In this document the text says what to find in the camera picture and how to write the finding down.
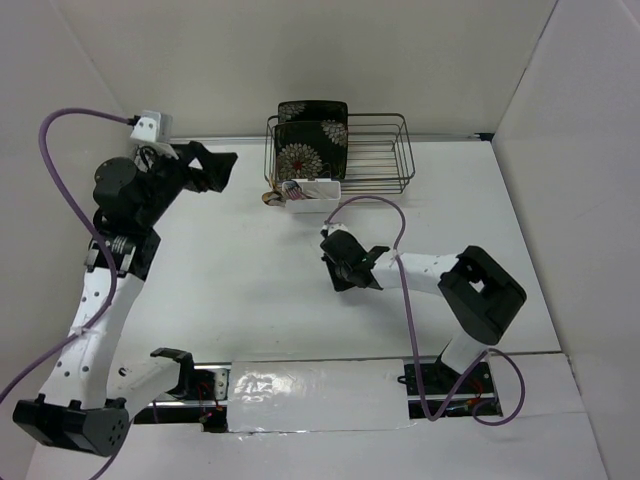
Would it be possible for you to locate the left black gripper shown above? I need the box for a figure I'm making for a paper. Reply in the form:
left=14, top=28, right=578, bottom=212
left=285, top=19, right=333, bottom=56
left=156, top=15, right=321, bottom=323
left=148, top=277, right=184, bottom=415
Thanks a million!
left=136, top=140, right=236, bottom=227

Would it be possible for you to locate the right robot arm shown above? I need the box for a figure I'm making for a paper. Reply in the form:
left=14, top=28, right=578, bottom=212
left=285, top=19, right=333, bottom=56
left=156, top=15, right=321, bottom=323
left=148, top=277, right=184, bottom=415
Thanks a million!
left=320, top=224, right=527, bottom=392

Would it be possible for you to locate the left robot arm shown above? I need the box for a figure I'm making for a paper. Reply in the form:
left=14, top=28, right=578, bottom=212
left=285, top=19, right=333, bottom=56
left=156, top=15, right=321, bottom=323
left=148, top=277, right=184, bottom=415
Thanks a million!
left=13, top=141, right=238, bottom=457

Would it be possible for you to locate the white cutlery caddy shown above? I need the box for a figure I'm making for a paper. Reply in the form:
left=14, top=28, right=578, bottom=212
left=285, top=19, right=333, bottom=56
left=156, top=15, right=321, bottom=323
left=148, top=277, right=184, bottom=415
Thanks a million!
left=284, top=178, right=342, bottom=214

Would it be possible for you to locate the rear black floral plate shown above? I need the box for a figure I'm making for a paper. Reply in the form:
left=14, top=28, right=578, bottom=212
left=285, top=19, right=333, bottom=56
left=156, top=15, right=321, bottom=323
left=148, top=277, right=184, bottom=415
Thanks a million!
left=277, top=100, right=348, bottom=123

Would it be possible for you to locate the black floral plate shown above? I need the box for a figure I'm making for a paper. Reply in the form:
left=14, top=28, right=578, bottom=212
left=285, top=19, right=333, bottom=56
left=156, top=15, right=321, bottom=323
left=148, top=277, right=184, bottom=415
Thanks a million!
left=277, top=100, right=348, bottom=123
left=274, top=120, right=348, bottom=182

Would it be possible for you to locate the front black floral plate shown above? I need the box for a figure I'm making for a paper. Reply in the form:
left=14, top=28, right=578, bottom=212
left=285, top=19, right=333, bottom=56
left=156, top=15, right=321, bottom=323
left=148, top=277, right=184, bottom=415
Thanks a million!
left=274, top=120, right=348, bottom=182

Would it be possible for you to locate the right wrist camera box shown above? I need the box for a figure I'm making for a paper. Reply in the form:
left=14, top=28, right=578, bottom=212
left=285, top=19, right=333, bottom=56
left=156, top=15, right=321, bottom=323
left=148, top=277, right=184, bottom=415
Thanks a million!
left=320, top=222, right=349, bottom=238

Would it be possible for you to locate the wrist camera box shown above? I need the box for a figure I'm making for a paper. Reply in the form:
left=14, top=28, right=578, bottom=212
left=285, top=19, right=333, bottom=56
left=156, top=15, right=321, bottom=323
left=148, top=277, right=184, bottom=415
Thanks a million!
left=320, top=222, right=349, bottom=238
left=130, top=110, right=173, bottom=144

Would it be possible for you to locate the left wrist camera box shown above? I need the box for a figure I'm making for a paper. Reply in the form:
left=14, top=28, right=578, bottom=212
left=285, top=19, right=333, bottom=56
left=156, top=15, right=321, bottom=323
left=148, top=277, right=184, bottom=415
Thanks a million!
left=130, top=110, right=173, bottom=144

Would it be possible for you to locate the grey wire dish rack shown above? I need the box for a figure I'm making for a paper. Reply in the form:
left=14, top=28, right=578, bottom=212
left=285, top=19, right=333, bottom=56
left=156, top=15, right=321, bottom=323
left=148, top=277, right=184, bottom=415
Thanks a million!
left=264, top=111, right=415, bottom=195

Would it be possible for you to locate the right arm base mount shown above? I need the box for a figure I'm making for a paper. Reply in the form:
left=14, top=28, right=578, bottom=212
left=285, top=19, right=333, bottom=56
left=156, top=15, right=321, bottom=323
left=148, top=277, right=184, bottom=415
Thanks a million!
left=395, top=362, right=504, bottom=419

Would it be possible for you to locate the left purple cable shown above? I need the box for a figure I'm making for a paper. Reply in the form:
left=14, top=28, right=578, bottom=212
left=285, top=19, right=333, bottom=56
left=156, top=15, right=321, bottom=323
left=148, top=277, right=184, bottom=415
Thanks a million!
left=0, top=108, right=139, bottom=479

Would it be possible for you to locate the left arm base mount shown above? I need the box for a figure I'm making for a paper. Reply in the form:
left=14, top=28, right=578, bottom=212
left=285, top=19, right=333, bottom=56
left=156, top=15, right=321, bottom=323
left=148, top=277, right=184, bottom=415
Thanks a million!
left=134, top=348, right=230, bottom=433

